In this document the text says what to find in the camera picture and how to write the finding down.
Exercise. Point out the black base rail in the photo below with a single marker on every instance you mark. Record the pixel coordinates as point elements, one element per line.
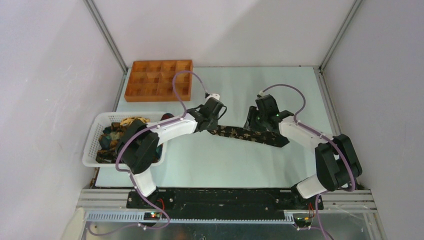
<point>225,203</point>

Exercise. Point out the white plastic basket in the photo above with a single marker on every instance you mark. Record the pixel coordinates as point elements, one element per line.
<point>103,120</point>

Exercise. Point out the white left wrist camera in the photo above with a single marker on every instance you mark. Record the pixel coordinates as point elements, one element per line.
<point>212,96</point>

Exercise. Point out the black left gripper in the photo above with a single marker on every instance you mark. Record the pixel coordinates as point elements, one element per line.
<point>214,126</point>

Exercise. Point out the aluminium frame rail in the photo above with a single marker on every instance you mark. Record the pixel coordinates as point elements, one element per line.
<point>110,205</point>

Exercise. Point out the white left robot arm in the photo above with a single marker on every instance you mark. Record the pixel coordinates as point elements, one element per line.
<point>137,147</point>

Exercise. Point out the dark red striped tie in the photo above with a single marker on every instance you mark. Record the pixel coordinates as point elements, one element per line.
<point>167,116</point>

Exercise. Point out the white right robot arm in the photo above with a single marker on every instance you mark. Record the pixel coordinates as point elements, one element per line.
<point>336,162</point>

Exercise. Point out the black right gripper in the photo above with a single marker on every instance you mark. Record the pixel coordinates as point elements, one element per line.
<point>250,123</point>

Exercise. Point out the wooden compartment tray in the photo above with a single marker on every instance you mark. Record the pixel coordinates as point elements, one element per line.
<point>152,80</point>

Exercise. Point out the green gold patterned tie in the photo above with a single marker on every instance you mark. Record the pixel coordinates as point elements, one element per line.
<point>111,136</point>

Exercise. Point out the black gold floral tie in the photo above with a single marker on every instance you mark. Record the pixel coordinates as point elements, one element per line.
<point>267,138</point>

